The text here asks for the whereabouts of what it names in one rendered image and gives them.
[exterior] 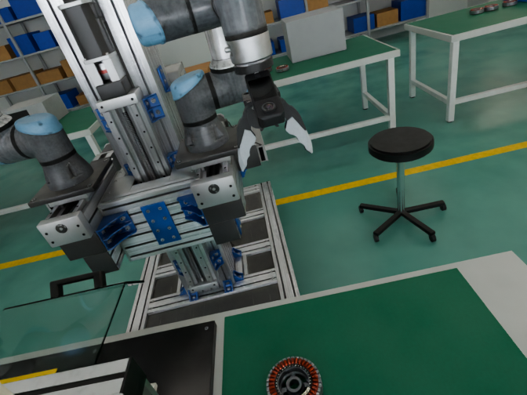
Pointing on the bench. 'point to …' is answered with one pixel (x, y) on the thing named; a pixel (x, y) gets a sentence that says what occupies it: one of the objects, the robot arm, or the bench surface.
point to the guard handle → (77, 281)
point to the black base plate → (172, 358)
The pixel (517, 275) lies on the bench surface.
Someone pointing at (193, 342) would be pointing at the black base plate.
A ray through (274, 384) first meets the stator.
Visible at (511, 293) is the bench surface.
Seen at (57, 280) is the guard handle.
